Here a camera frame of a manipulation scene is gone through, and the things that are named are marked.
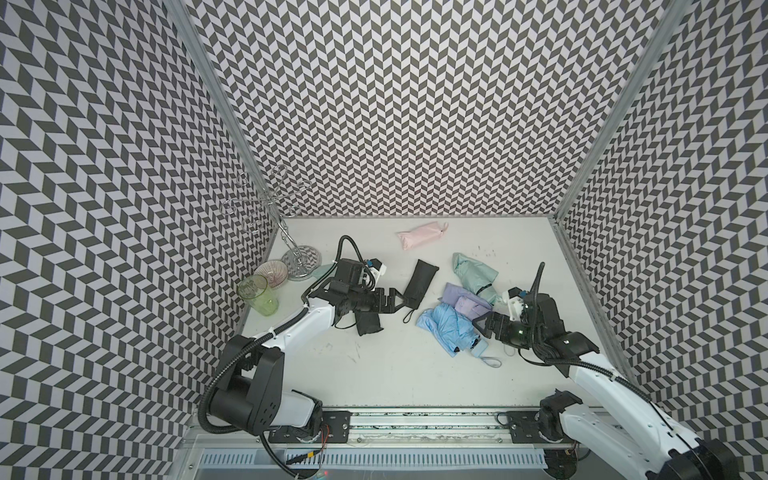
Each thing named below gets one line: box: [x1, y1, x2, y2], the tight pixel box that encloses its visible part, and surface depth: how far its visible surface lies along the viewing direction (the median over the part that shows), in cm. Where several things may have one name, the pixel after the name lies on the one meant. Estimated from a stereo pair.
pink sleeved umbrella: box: [397, 221, 449, 251], surface depth 111 cm
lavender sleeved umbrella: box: [454, 295, 493, 321], surface depth 93 cm
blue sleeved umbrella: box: [416, 302, 502, 368], surface depth 86 cm
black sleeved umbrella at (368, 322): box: [355, 312, 384, 336], surface depth 91 cm
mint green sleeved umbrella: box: [453, 252, 499, 305], surface depth 101 cm
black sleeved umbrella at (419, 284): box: [403, 259, 439, 323], surface depth 98 cm
